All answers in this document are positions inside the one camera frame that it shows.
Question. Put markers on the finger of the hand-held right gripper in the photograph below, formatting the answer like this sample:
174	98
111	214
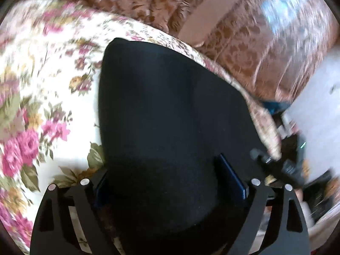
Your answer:
265	162
275	107

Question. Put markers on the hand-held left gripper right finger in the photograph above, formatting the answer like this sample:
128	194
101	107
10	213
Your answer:
233	176

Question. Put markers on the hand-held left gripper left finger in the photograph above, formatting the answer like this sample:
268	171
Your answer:
99	191

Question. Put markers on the black pants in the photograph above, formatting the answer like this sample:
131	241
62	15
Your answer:
170	111

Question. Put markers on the white floral bedsheet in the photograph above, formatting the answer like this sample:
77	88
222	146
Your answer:
53	85

